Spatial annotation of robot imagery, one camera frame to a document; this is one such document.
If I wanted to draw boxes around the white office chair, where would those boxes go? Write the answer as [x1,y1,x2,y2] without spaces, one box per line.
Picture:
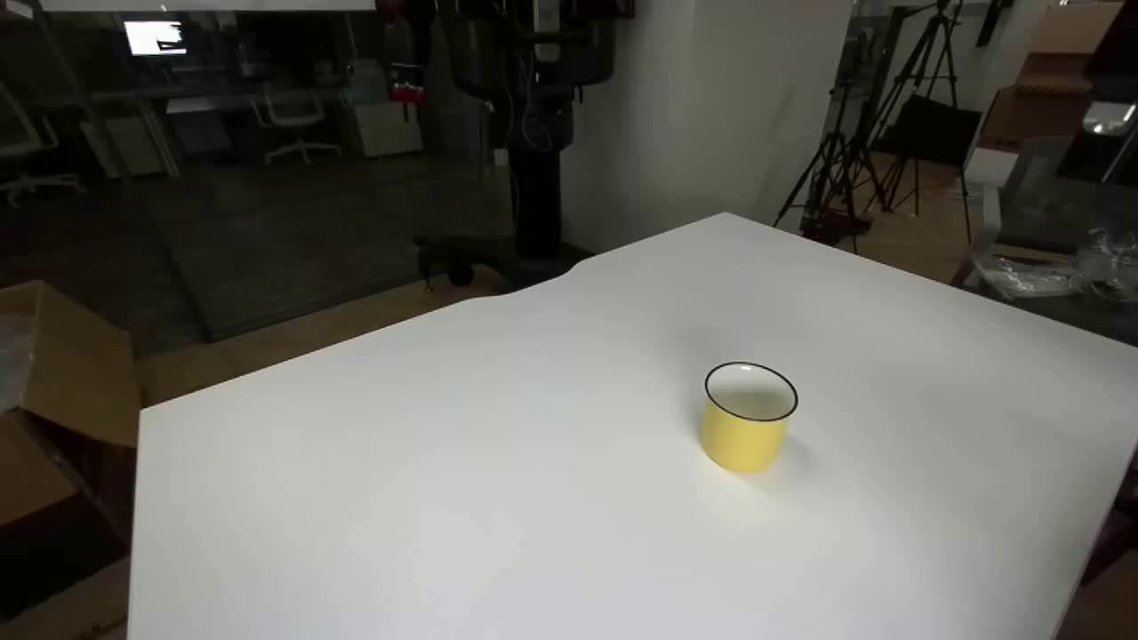
[248,86,348,172]

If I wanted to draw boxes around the white storage cabinet box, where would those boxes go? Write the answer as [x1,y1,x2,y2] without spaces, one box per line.
[353,96,425,165]

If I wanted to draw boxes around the clear crumpled plastic bag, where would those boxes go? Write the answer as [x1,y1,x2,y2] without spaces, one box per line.
[972,228,1138,307]

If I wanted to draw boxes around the lit computer monitor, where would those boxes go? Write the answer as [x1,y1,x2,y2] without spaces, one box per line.
[120,19,197,60]

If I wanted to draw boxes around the grey office chair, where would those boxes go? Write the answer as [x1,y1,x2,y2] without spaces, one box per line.
[0,78,90,206]

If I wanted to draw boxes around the yellow cup with dark rim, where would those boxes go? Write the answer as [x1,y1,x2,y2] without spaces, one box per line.
[692,358,804,476]

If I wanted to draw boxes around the stacked brown cardboard boxes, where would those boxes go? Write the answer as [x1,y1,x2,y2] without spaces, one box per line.
[960,0,1132,192]

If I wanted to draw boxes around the black pillar machine stand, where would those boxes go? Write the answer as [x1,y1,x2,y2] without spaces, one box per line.
[414,0,623,290]

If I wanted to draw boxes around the open brown cardboard box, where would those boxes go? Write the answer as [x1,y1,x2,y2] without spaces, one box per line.
[0,278,147,625]

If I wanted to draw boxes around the black camera tripod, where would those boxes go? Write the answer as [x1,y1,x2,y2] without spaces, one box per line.
[772,0,967,250]

